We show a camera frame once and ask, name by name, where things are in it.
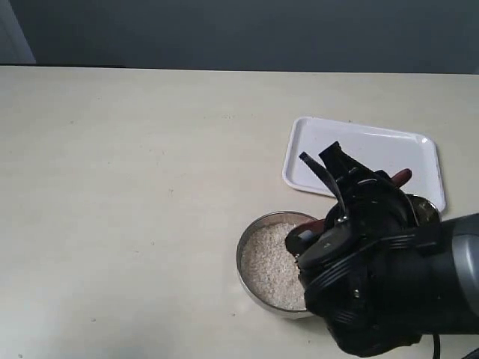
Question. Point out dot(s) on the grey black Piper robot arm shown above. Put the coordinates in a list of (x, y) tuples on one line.
[(382, 269)]

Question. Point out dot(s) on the white rice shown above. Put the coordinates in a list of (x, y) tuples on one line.
[(270, 270)]

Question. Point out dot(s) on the stainless steel cup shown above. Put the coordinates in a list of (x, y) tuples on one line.
[(425, 211)]

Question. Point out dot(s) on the wide steel bowl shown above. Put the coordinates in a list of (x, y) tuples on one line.
[(296, 218)]

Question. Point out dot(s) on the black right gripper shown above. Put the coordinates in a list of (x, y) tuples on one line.
[(369, 200)]

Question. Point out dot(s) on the white rectangular plastic tray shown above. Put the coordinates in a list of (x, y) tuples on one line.
[(376, 148)]

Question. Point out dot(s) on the dark red wooden spoon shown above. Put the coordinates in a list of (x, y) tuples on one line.
[(316, 228)]

